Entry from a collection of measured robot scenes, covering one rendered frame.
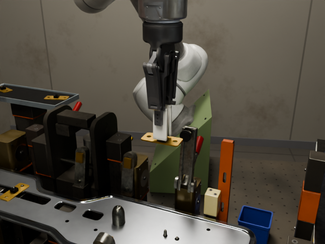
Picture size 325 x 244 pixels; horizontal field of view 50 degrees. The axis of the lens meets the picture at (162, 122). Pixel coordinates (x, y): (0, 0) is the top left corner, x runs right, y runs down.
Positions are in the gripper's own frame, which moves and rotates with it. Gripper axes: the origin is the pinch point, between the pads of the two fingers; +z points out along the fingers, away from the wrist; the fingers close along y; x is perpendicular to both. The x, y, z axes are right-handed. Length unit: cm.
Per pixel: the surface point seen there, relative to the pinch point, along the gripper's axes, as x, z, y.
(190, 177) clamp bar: 2.5, 20.4, -13.3
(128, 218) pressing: -10.3, 29.2, -2.2
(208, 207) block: 8.3, 26.4, -10.7
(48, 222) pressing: -27.9, 29.3, 7.0
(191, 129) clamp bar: 1.3, 8.0, -16.2
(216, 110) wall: -48, 94, -253
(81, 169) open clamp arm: -31.0, 25.1, -12.5
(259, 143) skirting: -5, 126, -263
